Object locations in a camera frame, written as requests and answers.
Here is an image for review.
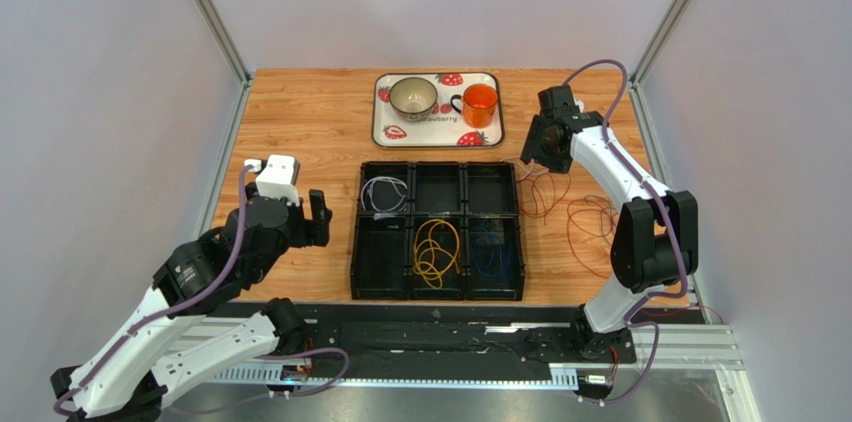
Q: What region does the white cable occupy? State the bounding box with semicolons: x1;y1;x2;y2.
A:
359;175;409;213
502;156;550;183

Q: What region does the yellow cable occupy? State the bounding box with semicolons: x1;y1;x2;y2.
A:
412;217;463;289

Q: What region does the blue cable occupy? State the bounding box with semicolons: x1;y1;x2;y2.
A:
471;224;515;277

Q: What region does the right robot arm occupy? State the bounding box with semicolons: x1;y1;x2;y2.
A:
521;85;698;360

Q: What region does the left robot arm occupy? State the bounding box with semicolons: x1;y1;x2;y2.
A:
50;184;333;421

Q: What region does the orange mug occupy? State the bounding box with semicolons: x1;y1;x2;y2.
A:
450;84;499;129

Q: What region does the black six-compartment organizer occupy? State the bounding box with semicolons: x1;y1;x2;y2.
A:
350;161;526;302

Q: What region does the strawberry pattern tray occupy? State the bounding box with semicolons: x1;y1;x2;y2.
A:
372;72;505;149

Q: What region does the grey ceramic bowl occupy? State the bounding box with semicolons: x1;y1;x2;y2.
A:
389;76;438;122

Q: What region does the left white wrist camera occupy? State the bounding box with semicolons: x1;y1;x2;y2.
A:
243;154;302;206

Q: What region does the dark purple cable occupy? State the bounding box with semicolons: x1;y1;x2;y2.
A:
584;194;620;246

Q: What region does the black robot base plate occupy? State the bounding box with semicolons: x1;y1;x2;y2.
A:
273;303;637;382

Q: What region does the aluminium frame rail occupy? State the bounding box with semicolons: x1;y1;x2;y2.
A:
156;306;760;421

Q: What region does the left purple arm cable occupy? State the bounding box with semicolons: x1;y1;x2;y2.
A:
53;164;351;417

